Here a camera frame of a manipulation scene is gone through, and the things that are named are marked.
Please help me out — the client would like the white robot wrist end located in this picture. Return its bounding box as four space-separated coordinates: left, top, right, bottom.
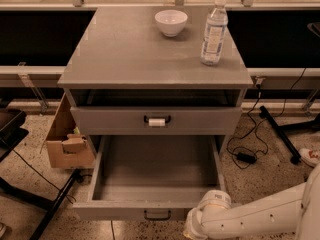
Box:
183 190 232 240

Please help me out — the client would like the grey drawer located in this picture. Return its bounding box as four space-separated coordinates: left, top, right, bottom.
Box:
74 135 225 221
71 106 241 135

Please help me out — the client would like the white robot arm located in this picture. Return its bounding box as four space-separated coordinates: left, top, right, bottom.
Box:
184 165 320 240

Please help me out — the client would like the grey top drawer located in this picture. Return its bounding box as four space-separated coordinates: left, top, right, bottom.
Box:
71 106 241 135

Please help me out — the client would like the grey drawer cabinet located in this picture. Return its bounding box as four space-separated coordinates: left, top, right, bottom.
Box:
59 7 252 147

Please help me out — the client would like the black metal stand leg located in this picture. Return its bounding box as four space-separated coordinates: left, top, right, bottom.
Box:
260 106 301 164

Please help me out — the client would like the white red sneaker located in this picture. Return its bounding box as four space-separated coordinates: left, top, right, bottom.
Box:
299 148 320 167

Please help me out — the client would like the clear plastic water bottle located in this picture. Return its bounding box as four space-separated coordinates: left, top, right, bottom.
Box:
200 0 228 66

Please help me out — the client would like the brown cardboard box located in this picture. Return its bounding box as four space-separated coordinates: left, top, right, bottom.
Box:
46 96 95 169

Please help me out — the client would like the white ceramic bowl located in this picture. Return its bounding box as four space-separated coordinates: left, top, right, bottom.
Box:
154 10 188 37

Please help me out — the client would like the black chair base left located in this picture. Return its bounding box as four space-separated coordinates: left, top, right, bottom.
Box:
0 115 85 240

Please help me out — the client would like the white tape on handle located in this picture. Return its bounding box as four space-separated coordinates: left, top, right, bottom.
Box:
148 118 166 127

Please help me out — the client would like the black floor cable left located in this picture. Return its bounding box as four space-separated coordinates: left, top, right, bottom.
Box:
9 148 78 206

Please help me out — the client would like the clear acrylic bracket left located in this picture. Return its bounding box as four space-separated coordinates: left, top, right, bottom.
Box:
18 62 49 114

